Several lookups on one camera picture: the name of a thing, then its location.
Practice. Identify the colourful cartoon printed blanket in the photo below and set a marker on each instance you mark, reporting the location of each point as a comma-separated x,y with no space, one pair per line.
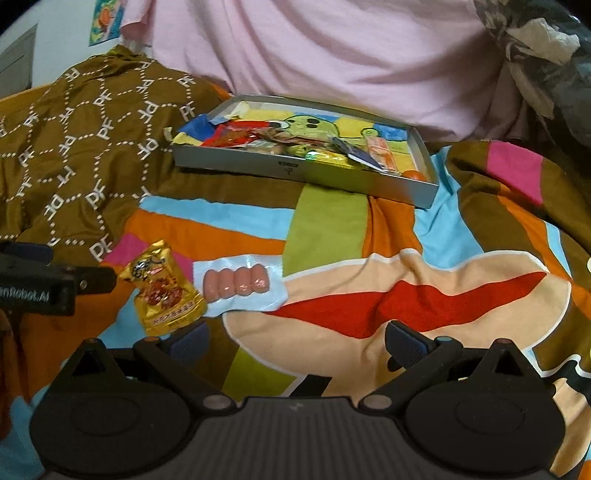
415,286

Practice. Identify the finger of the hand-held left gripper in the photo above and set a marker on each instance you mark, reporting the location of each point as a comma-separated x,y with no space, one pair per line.
23,253
94,279

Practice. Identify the brown patterned quilt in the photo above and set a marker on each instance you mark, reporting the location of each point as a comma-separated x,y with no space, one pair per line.
69,161

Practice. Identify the small orange tangerine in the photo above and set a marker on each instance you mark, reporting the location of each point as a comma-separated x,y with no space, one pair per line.
414,175

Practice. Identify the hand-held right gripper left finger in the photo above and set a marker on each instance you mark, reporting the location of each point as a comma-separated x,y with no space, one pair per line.
189,340

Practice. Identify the yellow green snack packet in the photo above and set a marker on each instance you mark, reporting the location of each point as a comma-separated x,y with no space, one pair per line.
323,158

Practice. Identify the grey tray with cartoon picture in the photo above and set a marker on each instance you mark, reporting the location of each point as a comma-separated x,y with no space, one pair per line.
258,164

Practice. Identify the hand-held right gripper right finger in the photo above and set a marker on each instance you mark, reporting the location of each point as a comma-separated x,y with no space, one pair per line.
406,344

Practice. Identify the blue white stick sachet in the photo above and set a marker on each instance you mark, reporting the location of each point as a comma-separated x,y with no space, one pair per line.
353,150

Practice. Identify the pink sausage pack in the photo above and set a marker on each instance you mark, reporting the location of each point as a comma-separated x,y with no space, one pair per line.
235,282

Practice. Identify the cartoon wall poster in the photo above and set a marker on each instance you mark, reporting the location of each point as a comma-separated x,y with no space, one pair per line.
106,21

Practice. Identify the red tofu snack packet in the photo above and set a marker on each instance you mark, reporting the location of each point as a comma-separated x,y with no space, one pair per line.
231,134

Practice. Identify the grey wall panel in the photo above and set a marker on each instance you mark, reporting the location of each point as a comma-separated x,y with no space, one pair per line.
16,64

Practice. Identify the pink sheet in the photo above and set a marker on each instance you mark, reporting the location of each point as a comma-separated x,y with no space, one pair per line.
323,55

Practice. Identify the gold snack packet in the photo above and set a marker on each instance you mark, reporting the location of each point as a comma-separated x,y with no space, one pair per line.
161,290

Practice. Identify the clear bag of clothes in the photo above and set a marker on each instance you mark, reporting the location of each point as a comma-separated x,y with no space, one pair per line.
554,69

